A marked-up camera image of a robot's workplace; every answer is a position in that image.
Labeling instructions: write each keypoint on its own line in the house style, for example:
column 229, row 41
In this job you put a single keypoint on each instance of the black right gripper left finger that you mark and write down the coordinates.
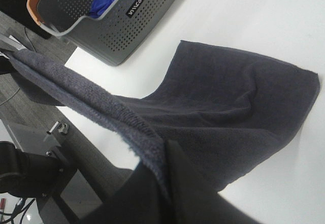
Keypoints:
column 139, row 200

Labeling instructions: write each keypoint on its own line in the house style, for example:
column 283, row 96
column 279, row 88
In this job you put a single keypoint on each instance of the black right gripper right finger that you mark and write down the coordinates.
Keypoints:
column 194, row 200

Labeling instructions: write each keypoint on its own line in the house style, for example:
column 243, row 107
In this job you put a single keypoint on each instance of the dark grey towel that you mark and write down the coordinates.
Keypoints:
column 228, row 109

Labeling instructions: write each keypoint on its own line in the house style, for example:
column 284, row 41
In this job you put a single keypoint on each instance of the grey perforated plastic basket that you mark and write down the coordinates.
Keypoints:
column 113, row 36

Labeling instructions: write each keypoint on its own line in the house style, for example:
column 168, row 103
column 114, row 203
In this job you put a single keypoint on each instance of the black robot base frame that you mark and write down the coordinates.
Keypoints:
column 34, row 165

